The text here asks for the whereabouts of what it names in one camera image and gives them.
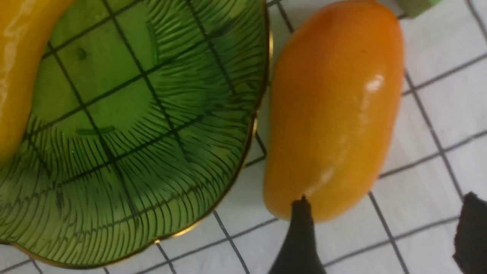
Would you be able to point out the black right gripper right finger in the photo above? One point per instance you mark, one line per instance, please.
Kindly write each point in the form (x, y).
(470, 241)

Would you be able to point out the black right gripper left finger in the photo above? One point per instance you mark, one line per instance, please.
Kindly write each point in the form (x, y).
(298, 254)

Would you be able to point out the orange yellow mango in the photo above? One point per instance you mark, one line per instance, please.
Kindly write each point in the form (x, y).
(334, 100)

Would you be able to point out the yellow banana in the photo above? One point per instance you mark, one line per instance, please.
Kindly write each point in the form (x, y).
(25, 28)

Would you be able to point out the green leaf glass plate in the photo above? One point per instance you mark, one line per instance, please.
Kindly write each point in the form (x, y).
(143, 114)

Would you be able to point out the green foam cube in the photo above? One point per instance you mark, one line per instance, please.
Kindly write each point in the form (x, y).
(414, 8)

